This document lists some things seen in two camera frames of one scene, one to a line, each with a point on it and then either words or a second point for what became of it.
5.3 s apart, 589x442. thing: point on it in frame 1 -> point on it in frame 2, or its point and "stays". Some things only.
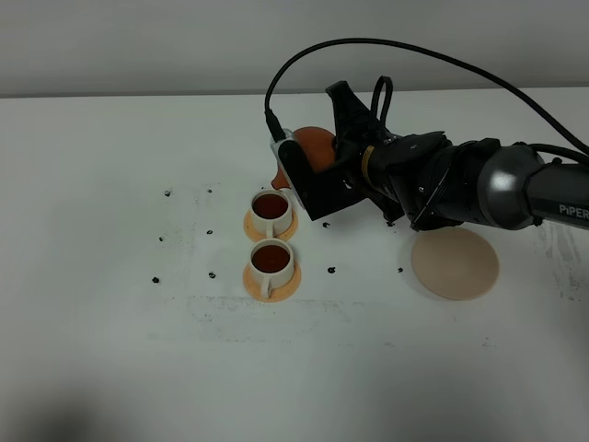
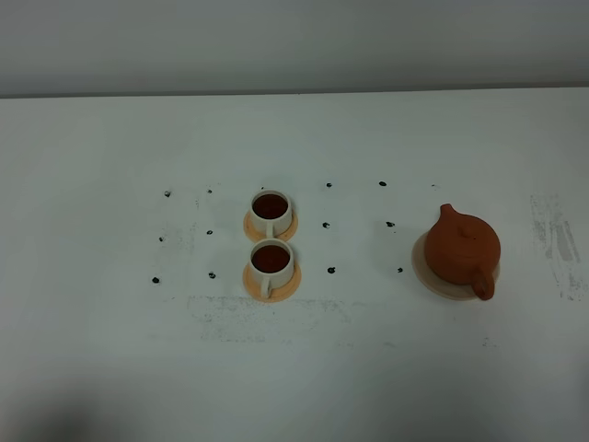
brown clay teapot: x=318 y=145 -> x=464 y=250
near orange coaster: x=279 y=294 stays
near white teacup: x=272 y=261 stays
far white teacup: x=271 y=213 stays
